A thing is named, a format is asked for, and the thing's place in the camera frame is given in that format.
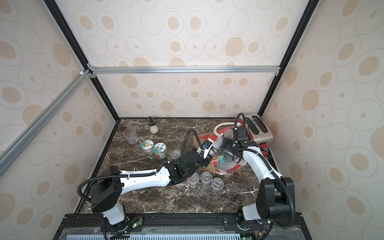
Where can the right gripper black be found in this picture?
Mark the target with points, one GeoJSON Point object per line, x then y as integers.
{"type": "Point", "coordinates": [227, 144]}

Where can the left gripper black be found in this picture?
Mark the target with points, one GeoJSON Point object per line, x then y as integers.
{"type": "Point", "coordinates": [208, 159]}

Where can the red burlap canvas bag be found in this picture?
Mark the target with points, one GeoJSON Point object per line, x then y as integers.
{"type": "Point", "coordinates": [217, 136]}

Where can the seed jar green label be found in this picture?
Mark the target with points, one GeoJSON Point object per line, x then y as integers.
{"type": "Point", "coordinates": [175, 154]}

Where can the seed jar red label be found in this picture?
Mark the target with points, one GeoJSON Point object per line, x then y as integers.
{"type": "Point", "coordinates": [206, 178]}

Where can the small jar red label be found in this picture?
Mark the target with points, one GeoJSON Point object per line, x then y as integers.
{"type": "Point", "coordinates": [219, 160]}

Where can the wide jar pineapple lid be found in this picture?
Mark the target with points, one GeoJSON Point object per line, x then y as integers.
{"type": "Point", "coordinates": [160, 151]}

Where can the seed jar sunflower label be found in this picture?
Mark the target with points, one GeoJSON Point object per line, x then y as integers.
{"type": "Point", "coordinates": [147, 146]}

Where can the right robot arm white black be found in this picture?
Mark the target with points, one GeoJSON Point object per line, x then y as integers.
{"type": "Point", "coordinates": [276, 195]}

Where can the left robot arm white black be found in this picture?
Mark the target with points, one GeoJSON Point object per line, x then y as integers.
{"type": "Point", "coordinates": [103, 192]}

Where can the red silver toaster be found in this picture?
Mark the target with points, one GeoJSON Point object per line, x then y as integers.
{"type": "Point", "coordinates": [259, 132]}

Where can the glass sugar jar black lid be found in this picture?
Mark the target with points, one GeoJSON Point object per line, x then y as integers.
{"type": "Point", "coordinates": [152, 123]}

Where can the clear plastic cup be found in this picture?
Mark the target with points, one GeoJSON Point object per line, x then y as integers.
{"type": "Point", "coordinates": [131, 136]}

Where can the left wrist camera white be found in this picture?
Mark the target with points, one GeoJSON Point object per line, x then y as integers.
{"type": "Point", "coordinates": [207, 144]}

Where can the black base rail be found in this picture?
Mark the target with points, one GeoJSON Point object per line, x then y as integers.
{"type": "Point", "coordinates": [222, 226]}

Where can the horizontal aluminium rail back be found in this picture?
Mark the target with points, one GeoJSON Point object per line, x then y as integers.
{"type": "Point", "coordinates": [185, 70]}

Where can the aluminium rail left wall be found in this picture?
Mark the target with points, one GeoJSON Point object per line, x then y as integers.
{"type": "Point", "coordinates": [26, 137]}

